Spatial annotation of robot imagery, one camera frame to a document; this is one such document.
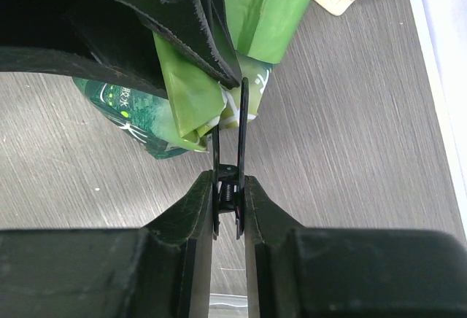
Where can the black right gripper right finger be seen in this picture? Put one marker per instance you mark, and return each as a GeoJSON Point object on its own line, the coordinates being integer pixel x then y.
{"type": "Point", "coordinates": [296, 271]}

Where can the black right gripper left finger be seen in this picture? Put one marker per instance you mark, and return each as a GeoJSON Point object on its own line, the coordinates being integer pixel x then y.
{"type": "Point", "coordinates": [160, 270]}

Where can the green litter bag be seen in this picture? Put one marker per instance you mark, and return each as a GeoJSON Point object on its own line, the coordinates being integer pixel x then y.
{"type": "Point", "coordinates": [251, 37]}

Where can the black bag clip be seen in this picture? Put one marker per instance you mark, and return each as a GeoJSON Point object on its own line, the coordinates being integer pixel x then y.
{"type": "Point", "coordinates": [228, 180]}

